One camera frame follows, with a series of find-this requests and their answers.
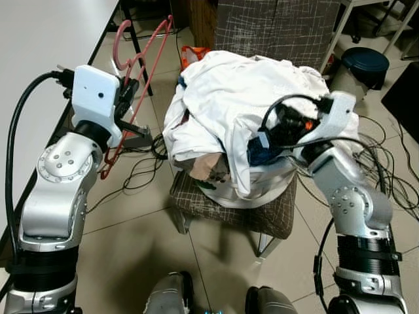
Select brown patterned fabric chair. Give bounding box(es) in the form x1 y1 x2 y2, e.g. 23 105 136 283
169 0 342 259

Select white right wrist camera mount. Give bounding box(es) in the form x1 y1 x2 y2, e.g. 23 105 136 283
308 92 357 154

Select large white shirt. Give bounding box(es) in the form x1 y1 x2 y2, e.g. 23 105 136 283
162 51 331 200

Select cream white garment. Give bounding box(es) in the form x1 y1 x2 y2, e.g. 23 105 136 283
262 56 359 164

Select black floor cable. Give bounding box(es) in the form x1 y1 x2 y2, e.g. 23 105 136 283
85 141 174 217
357 114 419 220

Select blue denim garment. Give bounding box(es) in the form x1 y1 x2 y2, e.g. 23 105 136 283
246 134 295 167

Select robot leg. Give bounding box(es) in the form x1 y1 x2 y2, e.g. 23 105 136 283
246 286 299 314
143 271 194 314

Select robot right leg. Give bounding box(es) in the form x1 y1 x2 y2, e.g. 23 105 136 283
246 286 299 314

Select beige patterned garment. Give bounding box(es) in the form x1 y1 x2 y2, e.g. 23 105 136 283
178 154 230 190

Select white table with black legs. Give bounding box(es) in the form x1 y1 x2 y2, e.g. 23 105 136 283
0 0 155 230

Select orange plastic bag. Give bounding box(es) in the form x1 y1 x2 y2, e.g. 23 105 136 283
180 46 211 69

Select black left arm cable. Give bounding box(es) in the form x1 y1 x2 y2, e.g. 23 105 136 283
5 65 76 249

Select robot left leg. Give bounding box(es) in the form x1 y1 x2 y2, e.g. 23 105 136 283
143 271 194 314

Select grey bin dark blue lid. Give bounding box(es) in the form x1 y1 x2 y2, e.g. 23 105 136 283
327 47 390 102

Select pink red plastic hanger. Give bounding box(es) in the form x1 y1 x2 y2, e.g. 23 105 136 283
98 14 176 181

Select white metal shelf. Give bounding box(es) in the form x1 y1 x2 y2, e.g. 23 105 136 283
321 0 419 73

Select black box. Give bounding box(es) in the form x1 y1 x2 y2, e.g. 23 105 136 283
380 62 419 125

